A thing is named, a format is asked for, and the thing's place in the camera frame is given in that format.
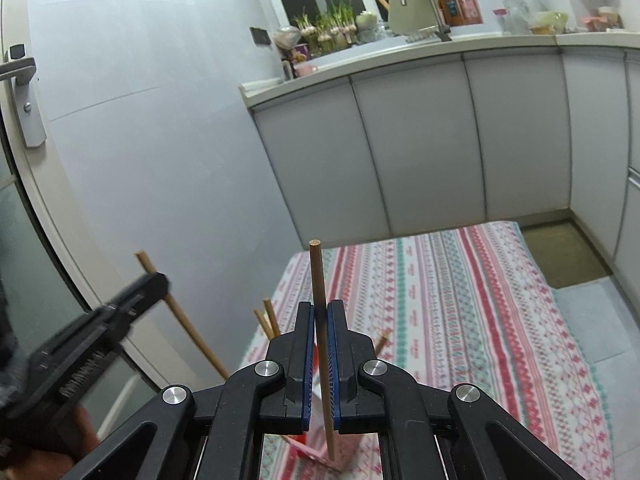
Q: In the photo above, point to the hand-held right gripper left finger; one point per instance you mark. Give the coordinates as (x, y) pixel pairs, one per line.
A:
(309, 385)

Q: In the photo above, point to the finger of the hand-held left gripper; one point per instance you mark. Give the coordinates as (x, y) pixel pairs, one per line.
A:
(140, 300)

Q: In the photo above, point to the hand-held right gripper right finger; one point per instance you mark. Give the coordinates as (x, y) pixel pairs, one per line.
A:
(334, 385)

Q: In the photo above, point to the pink perforated utensil holder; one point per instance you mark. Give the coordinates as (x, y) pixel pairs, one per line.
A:
(355, 445)

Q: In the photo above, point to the wooden chopstick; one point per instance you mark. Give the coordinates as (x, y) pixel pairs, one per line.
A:
(317, 280)
(196, 335)
(271, 315)
(262, 322)
(382, 342)

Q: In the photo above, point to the person's left hand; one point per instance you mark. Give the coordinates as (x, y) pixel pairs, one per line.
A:
(87, 430)

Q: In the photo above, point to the white framed glass door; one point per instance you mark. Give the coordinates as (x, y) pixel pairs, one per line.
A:
(30, 240)

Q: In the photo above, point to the red green patterned tablecloth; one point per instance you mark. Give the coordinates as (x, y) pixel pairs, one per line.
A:
(450, 310)

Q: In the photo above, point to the grey kitchen cabinet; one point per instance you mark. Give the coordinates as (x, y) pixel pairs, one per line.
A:
(415, 150)

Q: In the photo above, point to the brown floor mat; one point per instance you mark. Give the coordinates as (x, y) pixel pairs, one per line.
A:
(565, 255)

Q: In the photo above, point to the grey floor mat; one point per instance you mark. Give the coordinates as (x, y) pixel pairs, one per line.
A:
(600, 320)

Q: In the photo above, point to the pink mug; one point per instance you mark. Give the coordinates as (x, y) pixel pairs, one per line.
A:
(302, 70)

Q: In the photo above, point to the purple cup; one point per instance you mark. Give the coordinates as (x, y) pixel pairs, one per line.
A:
(300, 54)

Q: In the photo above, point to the clear plastic bag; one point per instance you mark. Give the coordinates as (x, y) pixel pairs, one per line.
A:
(286, 37)

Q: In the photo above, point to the sprouting garlic plants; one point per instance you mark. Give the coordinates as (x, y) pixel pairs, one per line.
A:
(327, 30)

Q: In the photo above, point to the white kitchen countertop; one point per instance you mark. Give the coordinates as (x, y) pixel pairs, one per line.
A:
(400, 52)

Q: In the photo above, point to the pale green vegetable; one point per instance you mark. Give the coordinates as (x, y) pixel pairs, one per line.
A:
(366, 21)

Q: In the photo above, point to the silver kitchen faucet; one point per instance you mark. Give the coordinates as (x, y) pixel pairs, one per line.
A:
(440, 20)

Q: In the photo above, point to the pale green cutting board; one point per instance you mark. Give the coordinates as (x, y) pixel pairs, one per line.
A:
(417, 10)

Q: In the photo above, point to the orange dish soap bottle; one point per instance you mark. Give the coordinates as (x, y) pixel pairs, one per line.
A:
(451, 10)

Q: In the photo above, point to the pink soap bottle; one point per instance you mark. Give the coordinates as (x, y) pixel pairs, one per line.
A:
(470, 7)

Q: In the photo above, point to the glass jar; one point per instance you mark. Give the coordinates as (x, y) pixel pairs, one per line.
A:
(515, 15)

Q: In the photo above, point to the bowl of yellow food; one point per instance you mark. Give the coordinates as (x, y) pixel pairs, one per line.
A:
(550, 22)

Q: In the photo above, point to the black wall socket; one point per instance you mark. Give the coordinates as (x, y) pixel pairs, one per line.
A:
(260, 36)

